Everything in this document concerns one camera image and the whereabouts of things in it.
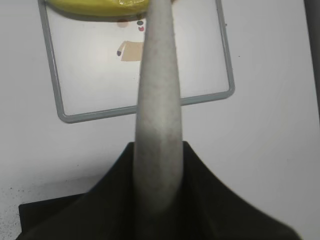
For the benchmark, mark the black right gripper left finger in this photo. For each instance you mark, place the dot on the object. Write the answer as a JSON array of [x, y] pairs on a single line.
[[105, 212]]

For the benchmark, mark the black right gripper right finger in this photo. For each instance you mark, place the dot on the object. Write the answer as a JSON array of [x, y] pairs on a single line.
[[209, 210]]

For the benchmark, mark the white-handled knife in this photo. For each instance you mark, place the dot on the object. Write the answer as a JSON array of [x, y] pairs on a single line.
[[158, 147]]

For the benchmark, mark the yellow plastic banana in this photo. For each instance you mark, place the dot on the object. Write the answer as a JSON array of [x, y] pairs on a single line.
[[101, 8]]

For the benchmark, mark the black knife stand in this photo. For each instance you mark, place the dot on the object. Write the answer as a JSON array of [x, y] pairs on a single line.
[[34, 213]]

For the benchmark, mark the white grey-rimmed cutting board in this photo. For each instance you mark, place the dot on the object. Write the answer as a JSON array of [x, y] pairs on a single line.
[[94, 62]]

